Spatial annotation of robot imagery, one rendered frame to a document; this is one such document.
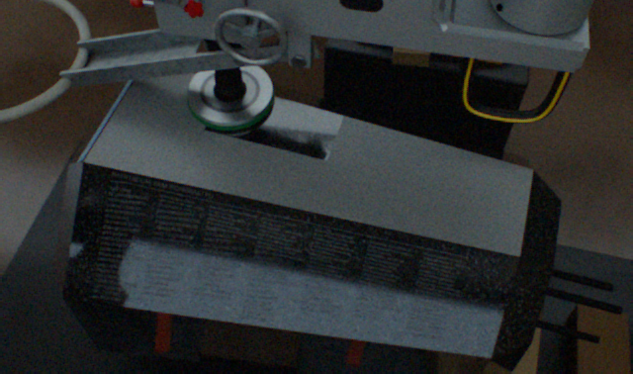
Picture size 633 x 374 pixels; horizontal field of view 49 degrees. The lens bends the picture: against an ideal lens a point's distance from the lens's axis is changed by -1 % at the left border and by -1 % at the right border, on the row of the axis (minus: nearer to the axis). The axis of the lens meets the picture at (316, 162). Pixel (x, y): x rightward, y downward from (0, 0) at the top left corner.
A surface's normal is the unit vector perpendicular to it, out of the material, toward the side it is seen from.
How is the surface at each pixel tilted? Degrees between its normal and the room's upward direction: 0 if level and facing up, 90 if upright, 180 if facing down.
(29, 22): 0
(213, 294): 45
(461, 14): 0
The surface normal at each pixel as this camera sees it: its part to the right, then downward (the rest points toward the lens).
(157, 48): -0.33, -0.61
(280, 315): -0.17, 0.14
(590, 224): 0.00, -0.59
